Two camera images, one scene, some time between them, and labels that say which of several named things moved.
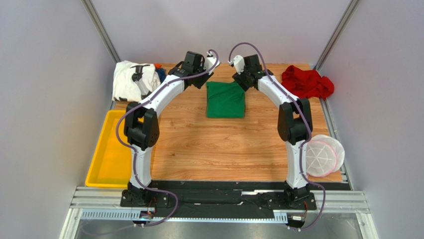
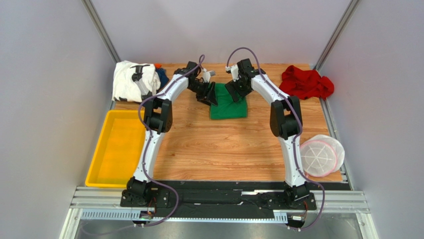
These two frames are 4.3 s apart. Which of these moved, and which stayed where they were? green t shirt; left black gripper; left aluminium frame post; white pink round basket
Moved: left black gripper
Stayed: white pink round basket; left aluminium frame post; green t shirt
